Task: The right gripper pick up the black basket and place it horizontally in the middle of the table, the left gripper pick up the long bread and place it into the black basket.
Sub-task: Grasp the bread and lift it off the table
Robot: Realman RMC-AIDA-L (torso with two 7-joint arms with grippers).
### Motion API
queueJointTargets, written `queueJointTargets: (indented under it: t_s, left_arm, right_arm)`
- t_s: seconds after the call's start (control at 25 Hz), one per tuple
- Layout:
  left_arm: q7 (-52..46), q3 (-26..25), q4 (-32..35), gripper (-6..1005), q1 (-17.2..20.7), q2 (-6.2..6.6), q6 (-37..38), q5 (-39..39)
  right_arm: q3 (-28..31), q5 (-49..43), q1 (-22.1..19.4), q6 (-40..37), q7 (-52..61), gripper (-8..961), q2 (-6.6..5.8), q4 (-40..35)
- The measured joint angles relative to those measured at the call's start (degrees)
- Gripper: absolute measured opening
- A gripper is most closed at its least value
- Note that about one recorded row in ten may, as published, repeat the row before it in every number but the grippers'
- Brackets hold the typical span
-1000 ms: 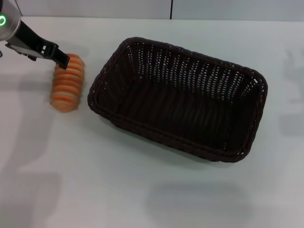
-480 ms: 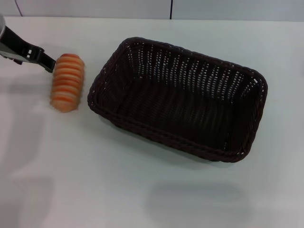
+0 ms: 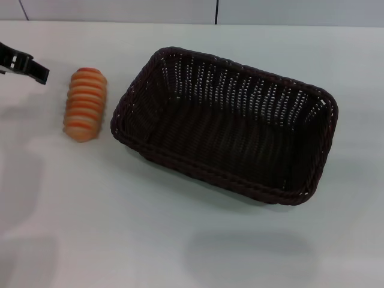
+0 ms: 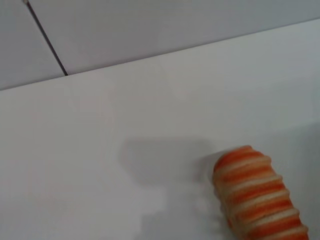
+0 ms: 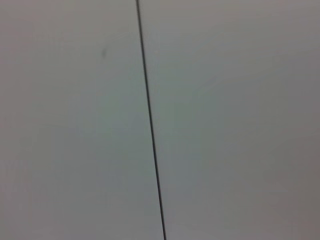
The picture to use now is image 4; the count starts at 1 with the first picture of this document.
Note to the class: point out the orange striped bread roll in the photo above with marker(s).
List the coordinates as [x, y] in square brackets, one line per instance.
[257, 197]

